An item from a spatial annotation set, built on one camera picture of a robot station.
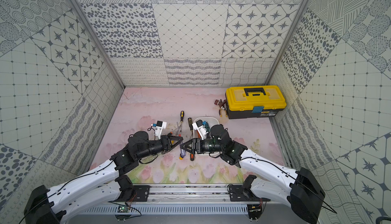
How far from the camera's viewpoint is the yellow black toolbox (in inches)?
36.4

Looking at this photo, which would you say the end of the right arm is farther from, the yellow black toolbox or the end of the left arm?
the yellow black toolbox

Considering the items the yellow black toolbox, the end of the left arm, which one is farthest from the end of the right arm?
the yellow black toolbox
